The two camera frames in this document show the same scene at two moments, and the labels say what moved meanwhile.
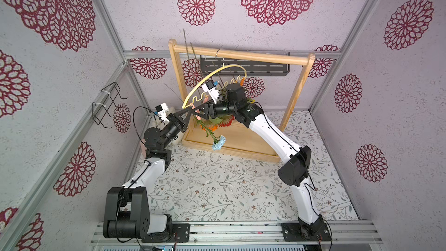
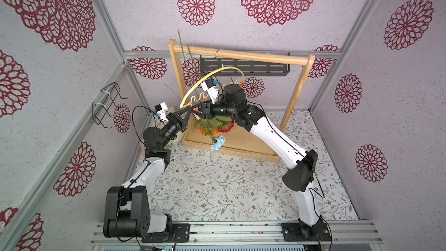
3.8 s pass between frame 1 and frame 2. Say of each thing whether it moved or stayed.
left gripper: stayed
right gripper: stayed
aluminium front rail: stayed
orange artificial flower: moved
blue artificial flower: stayed
